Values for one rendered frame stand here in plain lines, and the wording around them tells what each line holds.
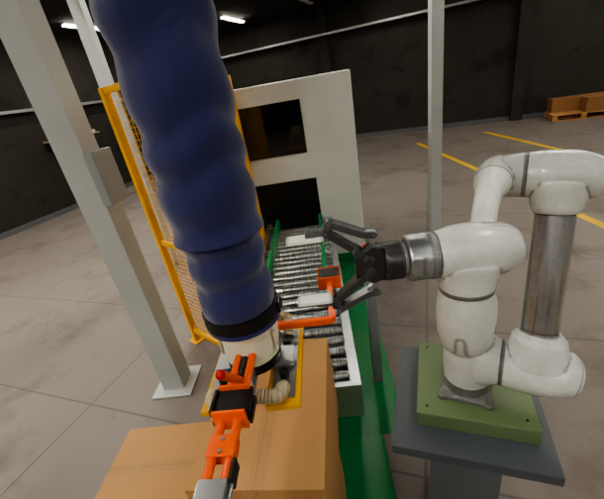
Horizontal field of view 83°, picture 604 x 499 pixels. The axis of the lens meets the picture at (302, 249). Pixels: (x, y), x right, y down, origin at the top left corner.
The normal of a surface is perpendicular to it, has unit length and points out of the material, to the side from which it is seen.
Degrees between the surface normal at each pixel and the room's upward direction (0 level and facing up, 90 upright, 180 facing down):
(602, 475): 0
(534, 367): 71
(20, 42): 90
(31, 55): 90
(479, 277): 92
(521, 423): 2
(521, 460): 0
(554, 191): 81
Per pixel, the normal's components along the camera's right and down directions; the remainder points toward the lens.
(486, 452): -0.16, -0.89
